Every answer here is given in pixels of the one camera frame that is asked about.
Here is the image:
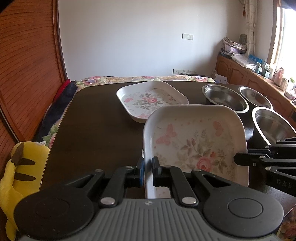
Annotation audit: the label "large steel bowl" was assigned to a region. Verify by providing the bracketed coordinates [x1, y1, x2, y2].
[252, 107, 295, 147]

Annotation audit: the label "floral plate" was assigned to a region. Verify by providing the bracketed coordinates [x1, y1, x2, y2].
[116, 81, 189, 123]
[143, 104, 249, 198]

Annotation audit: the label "small steel bowl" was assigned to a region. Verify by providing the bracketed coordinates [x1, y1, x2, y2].
[239, 86, 273, 109]

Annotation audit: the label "medium steel bowl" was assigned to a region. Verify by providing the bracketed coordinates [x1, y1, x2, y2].
[202, 84, 249, 114]

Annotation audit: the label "bottles on sideboard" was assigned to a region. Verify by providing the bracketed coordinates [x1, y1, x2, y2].
[245, 55, 295, 100]

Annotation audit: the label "wooden sideboard cabinet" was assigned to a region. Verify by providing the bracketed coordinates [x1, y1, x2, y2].
[215, 55, 295, 127]

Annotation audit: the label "red and navy clothes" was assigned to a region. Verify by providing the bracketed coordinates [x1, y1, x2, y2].
[33, 79, 77, 142]

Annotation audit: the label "floral bedspread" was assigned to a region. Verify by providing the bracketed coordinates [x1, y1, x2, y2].
[40, 75, 215, 148]

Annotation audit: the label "yellow plush toy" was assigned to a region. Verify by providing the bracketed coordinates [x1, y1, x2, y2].
[1, 142, 50, 240]

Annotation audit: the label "stack of boxes and papers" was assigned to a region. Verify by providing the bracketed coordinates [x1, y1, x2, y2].
[219, 37, 247, 59]

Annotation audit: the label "wooden louvered wardrobe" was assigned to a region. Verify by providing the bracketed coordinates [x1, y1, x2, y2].
[1, 1, 67, 167]

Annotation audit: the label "patterned curtain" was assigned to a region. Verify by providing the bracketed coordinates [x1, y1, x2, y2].
[240, 0, 258, 56]

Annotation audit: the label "wall power outlet strip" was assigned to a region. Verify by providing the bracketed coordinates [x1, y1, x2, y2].
[173, 68, 197, 75]

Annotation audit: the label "wall light switch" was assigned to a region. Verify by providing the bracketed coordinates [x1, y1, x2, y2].
[182, 33, 193, 40]

